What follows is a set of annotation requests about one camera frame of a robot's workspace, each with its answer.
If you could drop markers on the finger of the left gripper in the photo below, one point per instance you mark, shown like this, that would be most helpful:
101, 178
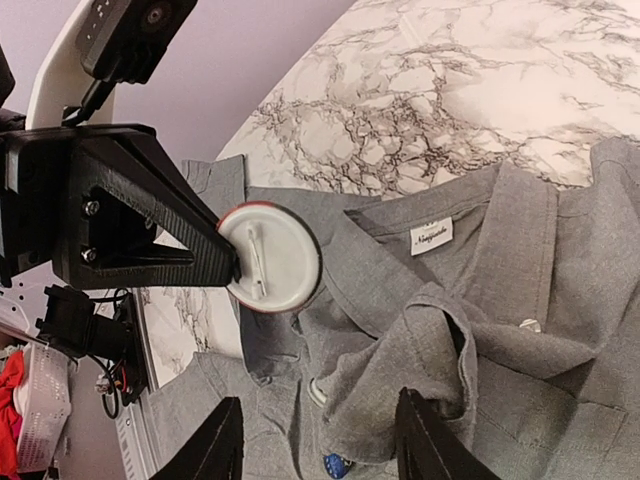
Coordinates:
130, 219

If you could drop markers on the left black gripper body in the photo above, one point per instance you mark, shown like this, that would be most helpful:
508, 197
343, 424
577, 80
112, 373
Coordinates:
35, 162

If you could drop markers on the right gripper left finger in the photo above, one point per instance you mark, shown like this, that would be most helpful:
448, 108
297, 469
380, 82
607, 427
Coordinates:
214, 451

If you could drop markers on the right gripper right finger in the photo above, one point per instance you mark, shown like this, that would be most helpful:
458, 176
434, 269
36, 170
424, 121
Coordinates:
426, 448

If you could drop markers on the orange portrait brooch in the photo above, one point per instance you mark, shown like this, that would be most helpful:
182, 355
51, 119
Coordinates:
279, 257

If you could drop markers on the grey button-up shirt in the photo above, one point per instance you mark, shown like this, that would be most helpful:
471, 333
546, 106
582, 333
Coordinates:
510, 306

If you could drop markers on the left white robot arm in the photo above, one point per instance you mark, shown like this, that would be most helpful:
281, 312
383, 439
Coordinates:
75, 80

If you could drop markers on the white laundry basket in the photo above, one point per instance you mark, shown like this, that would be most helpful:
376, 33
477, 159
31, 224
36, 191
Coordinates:
35, 405

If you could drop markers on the front aluminium rail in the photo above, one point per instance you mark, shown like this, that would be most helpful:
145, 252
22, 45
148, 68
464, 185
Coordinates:
135, 447

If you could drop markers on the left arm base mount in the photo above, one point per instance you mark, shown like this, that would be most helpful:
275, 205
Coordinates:
105, 330

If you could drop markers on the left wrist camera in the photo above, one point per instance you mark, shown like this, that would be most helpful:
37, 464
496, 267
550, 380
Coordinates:
123, 41

